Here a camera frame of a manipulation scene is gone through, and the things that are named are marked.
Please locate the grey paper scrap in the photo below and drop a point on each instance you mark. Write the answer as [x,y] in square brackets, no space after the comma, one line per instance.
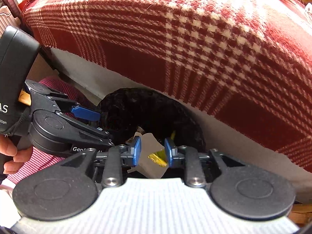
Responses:
[152,163]

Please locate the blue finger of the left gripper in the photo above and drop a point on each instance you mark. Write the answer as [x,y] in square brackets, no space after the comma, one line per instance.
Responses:
[84,113]
[103,129]

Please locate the person's left hand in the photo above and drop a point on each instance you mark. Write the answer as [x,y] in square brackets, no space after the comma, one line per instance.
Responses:
[19,157]

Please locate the red white plaid blanket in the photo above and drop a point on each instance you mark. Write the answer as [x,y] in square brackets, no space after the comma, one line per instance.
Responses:
[245,62]

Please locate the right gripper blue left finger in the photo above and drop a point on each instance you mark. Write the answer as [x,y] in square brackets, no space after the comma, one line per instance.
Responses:
[133,152]

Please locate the gold foil wrapper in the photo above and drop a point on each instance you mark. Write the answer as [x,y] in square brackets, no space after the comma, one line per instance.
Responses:
[159,157]

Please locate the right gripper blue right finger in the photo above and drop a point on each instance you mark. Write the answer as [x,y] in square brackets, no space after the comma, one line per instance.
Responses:
[171,153]

